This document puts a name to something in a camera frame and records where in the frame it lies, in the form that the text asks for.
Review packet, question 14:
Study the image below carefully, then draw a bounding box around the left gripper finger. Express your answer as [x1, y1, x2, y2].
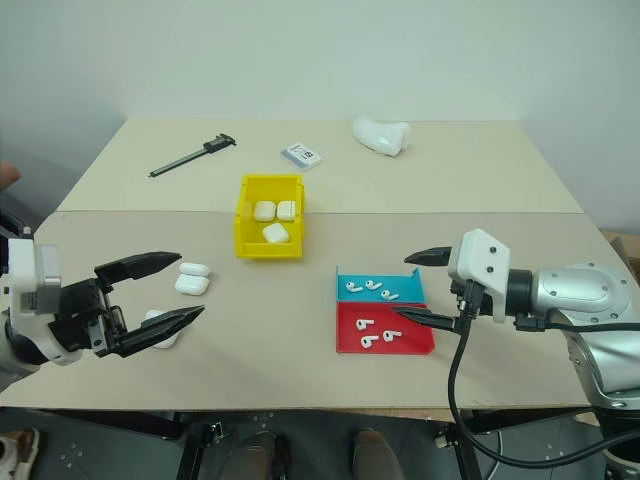
[106, 305, 207, 358]
[93, 251, 183, 297]

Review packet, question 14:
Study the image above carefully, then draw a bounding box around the black digital caliper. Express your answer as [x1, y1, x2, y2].
[147, 132, 239, 179]

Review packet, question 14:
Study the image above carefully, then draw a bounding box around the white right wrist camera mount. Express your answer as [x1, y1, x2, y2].
[445, 228, 513, 324]

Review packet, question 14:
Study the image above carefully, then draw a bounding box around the dark rounded shape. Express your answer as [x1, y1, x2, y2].
[351, 427, 404, 480]
[233, 429, 292, 480]

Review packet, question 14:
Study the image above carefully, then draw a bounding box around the white and brown floor item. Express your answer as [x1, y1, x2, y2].
[0, 427, 42, 475]

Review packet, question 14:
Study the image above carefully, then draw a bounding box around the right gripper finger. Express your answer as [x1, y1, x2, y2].
[391, 305, 463, 333]
[403, 245, 455, 268]

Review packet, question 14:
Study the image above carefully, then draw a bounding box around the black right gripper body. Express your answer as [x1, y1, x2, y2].
[448, 277, 484, 332]

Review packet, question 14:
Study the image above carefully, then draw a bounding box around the yellow plastic bin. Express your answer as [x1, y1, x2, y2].
[232, 173, 308, 263]

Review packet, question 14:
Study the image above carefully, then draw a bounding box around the small white printed box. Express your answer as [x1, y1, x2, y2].
[279, 141, 326, 174]

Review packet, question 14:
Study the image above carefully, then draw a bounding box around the blue plastic tray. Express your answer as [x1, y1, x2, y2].
[334, 265, 427, 307]

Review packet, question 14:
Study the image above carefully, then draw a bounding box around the red plastic tray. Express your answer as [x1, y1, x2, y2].
[334, 300, 438, 356]

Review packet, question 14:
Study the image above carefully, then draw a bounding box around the crumpled white plastic bag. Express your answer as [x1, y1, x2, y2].
[351, 115, 413, 158]

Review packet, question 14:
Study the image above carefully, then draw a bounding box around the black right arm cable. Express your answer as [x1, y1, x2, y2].
[446, 279, 640, 480]

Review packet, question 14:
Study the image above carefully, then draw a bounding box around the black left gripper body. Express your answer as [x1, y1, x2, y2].
[48, 276, 130, 358]

